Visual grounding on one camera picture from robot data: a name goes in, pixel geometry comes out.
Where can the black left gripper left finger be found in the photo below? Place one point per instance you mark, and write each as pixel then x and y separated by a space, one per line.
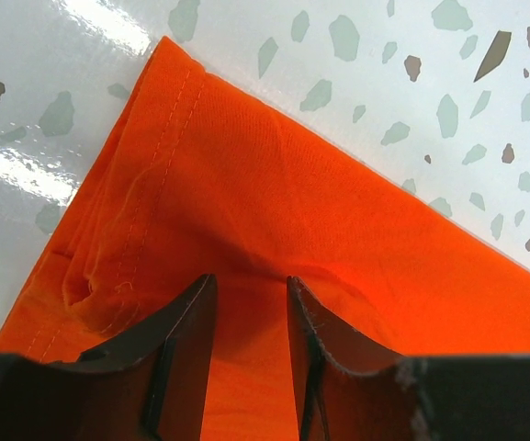
pixel 146 383

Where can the orange t-shirt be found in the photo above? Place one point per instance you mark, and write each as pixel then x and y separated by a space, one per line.
pixel 196 178

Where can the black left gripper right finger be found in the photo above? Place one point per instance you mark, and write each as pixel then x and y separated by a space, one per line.
pixel 349 387

